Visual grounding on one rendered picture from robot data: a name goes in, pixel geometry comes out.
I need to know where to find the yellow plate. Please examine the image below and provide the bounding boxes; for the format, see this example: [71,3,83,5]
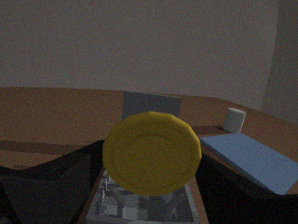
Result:
[102,112,202,196]

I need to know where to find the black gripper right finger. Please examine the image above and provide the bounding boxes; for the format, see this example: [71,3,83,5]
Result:
[196,152,298,224]

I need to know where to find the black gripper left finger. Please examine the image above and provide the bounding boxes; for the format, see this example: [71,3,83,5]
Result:
[0,140,105,224]

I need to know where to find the blue flat mat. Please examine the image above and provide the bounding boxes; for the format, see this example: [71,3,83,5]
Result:
[200,133,298,196]

